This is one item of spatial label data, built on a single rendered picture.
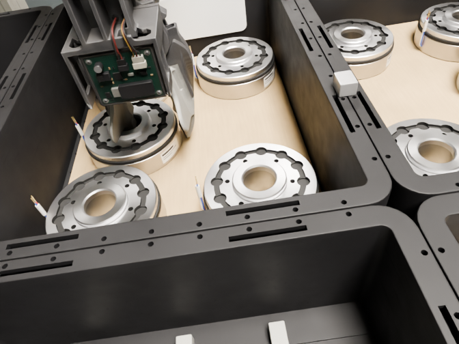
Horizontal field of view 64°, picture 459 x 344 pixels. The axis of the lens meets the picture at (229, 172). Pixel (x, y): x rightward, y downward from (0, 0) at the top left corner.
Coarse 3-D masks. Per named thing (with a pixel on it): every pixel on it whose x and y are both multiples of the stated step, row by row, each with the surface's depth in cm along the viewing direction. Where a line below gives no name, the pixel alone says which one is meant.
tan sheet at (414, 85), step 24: (408, 24) 54; (408, 48) 50; (384, 72) 47; (408, 72) 46; (432, 72) 46; (456, 72) 45; (384, 96) 44; (408, 96) 43; (432, 96) 42; (456, 96) 42; (384, 120) 41; (456, 120) 39
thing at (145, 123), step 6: (138, 114) 41; (144, 114) 41; (144, 120) 40; (150, 120) 40; (108, 126) 40; (138, 126) 39; (144, 126) 39; (108, 132) 40; (126, 132) 39; (132, 132) 39; (138, 132) 39; (120, 138) 39; (126, 138) 39; (132, 138) 39
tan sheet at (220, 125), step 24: (168, 96) 49; (264, 96) 46; (216, 120) 44; (240, 120) 44; (264, 120) 43; (288, 120) 43; (192, 144) 42; (216, 144) 41; (240, 144) 41; (288, 144) 40; (72, 168) 42; (96, 168) 41; (168, 168) 40; (192, 168) 39; (168, 192) 37; (192, 192) 37
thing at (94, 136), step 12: (144, 108) 42; (156, 108) 43; (168, 108) 42; (96, 120) 42; (108, 120) 41; (156, 120) 40; (168, 120) 40; (96, 132) 41; (144, 132) 39; (156, 132) 39; (168, 132) 39; (96, 144) 39; (108, 144) 39; (120, 144) 38; (132, 144) 38; (144, 144) 38; (156, 144) 38; (96, 156) 38; (108, 156) 37; (120, 156) 37; (132, 156) 37
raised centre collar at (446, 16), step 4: (452, 8) 48; (456, 8) 48; (448, 12) 48; (452, 12) 48; (456, 12) 48; (444, 16) 47; (448, 16) 47; (444, 20) 47; (448, 20) 47; (452, 20) 46; (456, 20) 46; (448, 24) 47; (452, 24) 46; (456, 24) 46
